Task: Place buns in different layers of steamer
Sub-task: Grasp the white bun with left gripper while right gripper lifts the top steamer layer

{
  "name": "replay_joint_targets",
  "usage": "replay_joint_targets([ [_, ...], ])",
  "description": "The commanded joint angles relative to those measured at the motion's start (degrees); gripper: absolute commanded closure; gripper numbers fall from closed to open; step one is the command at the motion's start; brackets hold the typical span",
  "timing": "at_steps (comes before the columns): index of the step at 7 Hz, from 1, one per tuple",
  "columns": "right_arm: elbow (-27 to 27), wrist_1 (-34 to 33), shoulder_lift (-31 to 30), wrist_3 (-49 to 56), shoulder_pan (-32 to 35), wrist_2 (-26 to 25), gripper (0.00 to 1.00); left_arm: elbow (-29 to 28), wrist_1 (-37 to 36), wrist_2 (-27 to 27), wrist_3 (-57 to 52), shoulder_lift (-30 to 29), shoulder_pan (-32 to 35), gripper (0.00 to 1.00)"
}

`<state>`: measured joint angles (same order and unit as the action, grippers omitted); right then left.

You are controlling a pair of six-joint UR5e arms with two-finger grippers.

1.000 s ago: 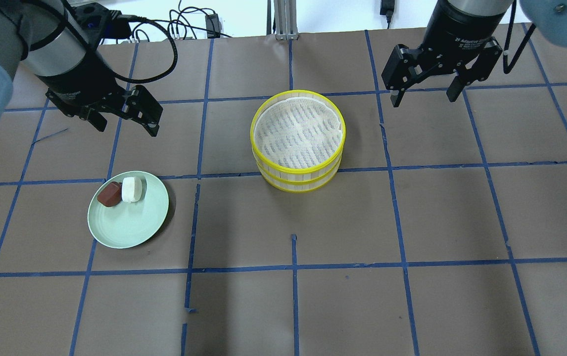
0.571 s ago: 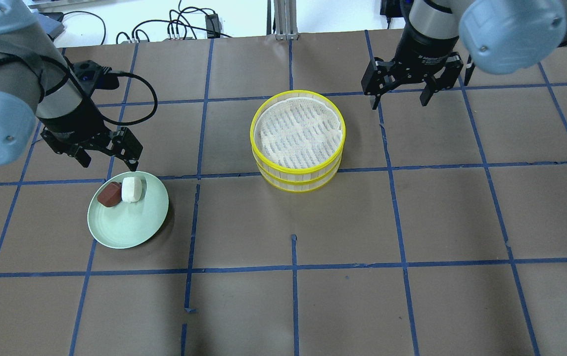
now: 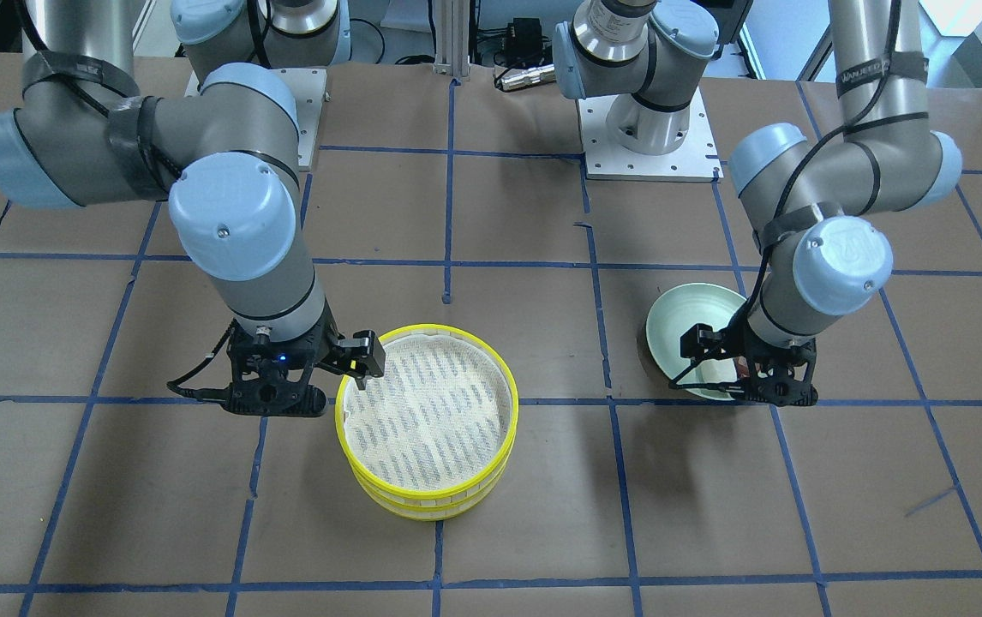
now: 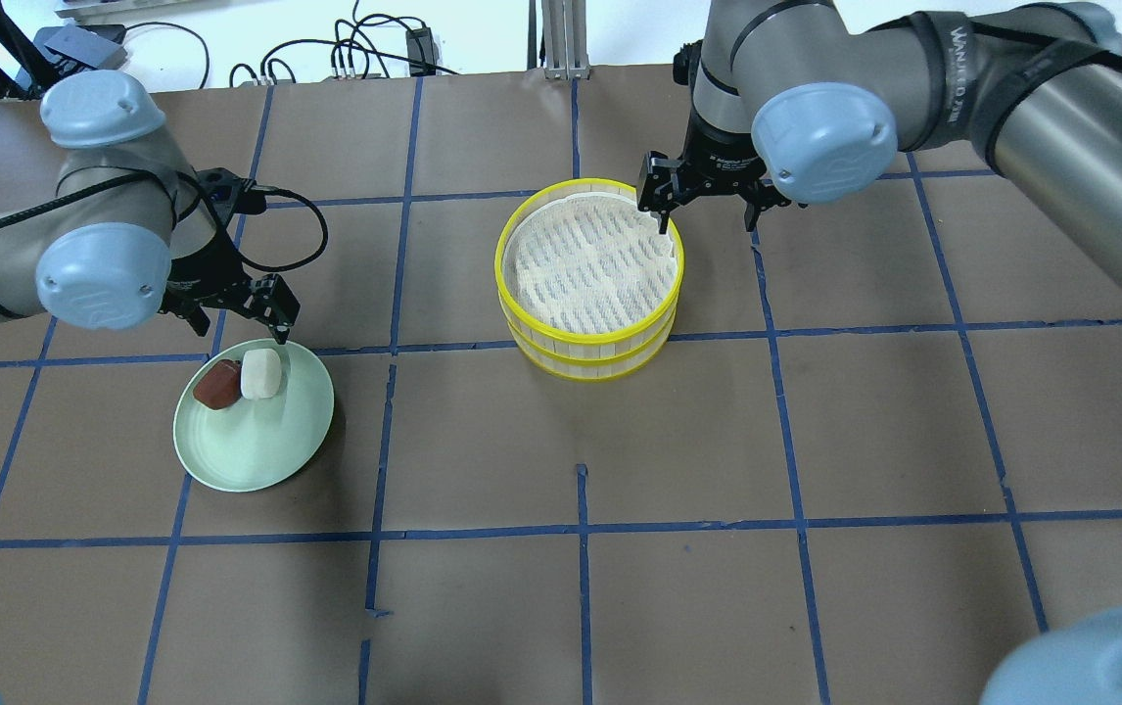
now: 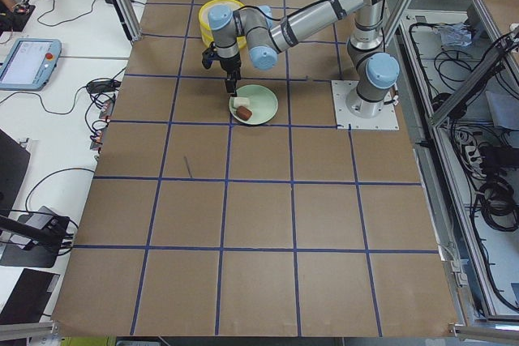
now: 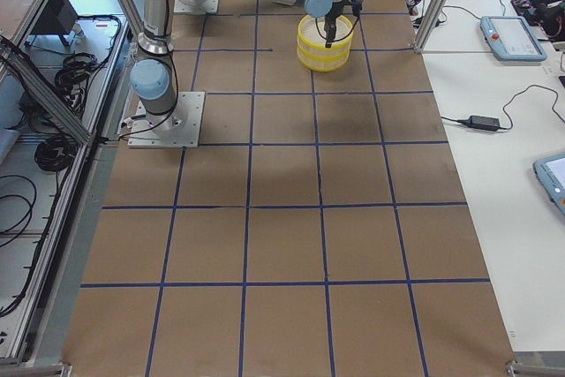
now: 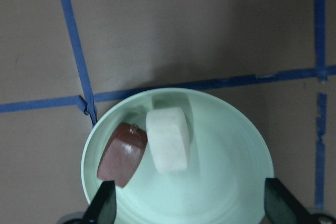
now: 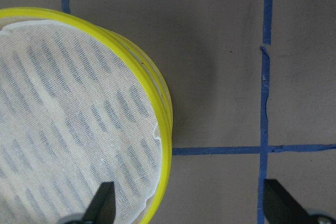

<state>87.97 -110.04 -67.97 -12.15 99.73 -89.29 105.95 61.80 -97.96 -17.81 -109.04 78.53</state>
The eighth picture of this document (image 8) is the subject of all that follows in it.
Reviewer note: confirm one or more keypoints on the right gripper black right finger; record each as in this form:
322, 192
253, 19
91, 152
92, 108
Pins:
280, 207

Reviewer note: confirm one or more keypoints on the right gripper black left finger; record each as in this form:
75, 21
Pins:
102, 208

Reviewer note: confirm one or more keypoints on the white steamer liner cloth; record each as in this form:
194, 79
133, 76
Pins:
65, 103

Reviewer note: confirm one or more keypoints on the yellow steamer top layer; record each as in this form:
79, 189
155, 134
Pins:
131, 51

